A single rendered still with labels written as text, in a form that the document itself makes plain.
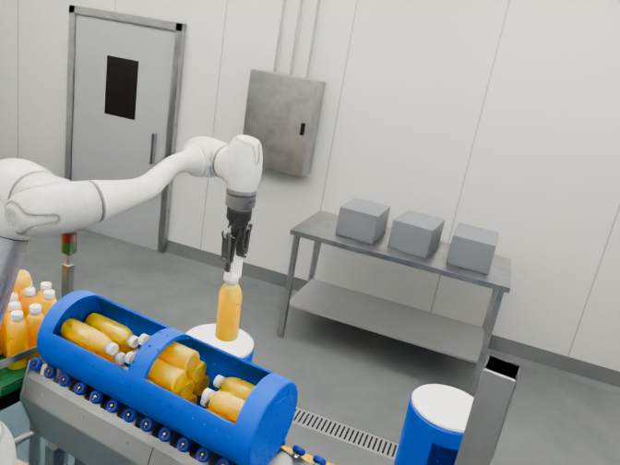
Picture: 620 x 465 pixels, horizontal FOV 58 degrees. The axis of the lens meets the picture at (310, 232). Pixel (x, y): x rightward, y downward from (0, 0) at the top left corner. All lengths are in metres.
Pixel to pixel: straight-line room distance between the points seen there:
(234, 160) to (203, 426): 0.78
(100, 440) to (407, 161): 3.43
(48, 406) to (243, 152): 1.18
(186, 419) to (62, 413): 0.57
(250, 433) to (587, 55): 3.78
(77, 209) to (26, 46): 5.36
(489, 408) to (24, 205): 0.99
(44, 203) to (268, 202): 4.02
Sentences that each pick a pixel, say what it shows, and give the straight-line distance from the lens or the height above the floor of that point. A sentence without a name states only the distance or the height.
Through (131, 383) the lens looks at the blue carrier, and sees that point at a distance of 1.88.
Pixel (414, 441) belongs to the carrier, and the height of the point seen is 0.92.
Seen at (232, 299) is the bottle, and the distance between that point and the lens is 1.76.
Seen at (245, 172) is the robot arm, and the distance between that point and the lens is 1.61.
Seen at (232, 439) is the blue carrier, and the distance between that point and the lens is 1.71.
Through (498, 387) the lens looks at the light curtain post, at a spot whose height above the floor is 1.67.
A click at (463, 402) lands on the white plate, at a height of 1.04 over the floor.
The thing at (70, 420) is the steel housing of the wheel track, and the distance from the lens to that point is 2.19.
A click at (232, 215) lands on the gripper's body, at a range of 1.66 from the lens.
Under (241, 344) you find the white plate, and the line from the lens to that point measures 2.28.
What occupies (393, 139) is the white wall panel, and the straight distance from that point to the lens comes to 4.78.
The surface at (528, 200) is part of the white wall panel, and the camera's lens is 4.76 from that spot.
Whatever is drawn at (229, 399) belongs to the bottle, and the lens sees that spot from 1.76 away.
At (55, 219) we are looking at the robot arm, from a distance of 1.31.
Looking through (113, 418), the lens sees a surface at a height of 0.93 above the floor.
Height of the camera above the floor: 2.17
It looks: 18 degrees down
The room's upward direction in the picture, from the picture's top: 10 degrees clockwise
